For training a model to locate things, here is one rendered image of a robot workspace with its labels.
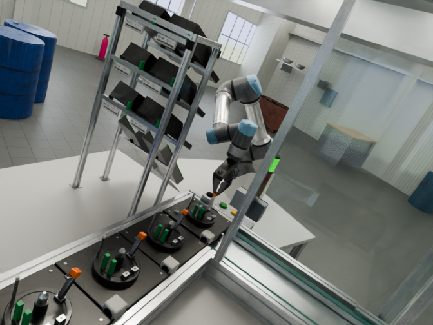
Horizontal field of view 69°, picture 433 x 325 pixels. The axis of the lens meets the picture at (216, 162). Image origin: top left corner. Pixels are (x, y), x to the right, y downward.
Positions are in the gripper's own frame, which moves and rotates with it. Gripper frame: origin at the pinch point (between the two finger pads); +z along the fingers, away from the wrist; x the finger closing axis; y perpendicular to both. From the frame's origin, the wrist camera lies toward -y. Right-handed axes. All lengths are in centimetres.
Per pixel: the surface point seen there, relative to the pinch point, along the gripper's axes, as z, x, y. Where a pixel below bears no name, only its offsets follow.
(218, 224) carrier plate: 10.4, -8.2, -3.0
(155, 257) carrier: 10.2, -4.1, -42.4
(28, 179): 21, 64, -41
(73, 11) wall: 25, 632, 417
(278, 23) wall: -155, 347, 916
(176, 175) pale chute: 2.7, 20.7, -0.7
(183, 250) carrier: 10.3, -8.1, -30.9
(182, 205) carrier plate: 10.4, 9.7, -7.0
